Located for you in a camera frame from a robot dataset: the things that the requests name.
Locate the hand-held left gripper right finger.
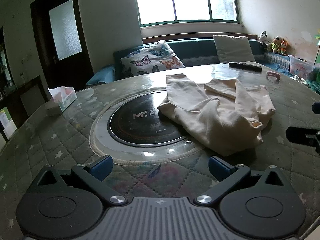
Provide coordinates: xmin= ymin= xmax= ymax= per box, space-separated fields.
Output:
xmin=194 ymin=156 xmax=285 ymax=207

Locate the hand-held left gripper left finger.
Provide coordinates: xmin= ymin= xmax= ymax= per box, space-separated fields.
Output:
xmin=37 ymin=155 xmax=128 ymax=207

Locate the cream long-sleeved garment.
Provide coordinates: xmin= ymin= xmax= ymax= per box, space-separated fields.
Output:
xmin=157 ymin=73 xmax=276 ymax=157

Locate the clear plastic storage box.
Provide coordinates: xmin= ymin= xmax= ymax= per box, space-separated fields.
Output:
xmin=289 ymin=55 xmax=317 ymax=77

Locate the round black induction cooktop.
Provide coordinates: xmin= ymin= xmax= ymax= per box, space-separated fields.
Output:
xmin=107 ymin=91 xmax=190 ymax=147

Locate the colourful pinwheel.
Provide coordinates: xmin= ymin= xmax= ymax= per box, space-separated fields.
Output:
xmin=314 ymin=29 xmax=320 ymax=64

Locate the tissue box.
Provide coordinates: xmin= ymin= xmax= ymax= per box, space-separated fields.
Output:
xmin=45 ymin=86 xmax=77 ymax=117

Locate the plush toy with yellow vest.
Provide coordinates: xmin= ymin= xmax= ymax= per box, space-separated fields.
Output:
xmin=271 ymin=36 xmax=282 ymax=53

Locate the black remote control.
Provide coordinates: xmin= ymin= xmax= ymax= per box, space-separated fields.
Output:
xmin=229 ymin=61 xmax=262 ymax=72

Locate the plain grey pillow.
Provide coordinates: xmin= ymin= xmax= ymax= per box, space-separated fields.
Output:
xmin=213 ymin=35 xmax=256 ymax=64

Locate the white paper sheet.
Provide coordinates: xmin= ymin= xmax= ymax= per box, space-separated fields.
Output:
xmin=0 ymin=106 xmax=12 ymax=140

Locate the dark wooden cabinet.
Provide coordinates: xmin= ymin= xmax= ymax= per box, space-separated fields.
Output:
xmin=0 ymin=26 xmax=48 ymax=143

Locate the butterfly print pillow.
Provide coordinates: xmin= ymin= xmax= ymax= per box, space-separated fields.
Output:
xmin=120 ymin=40 xmax=185 ymax=77

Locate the dark door with frosted glass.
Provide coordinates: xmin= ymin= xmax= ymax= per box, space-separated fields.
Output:
xmin=30 ymin=0 xmax=94 ymax=92

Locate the green-framed window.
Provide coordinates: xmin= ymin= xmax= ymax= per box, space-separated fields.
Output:
xmin=132 ymin=0 xmax=240 ymax=28

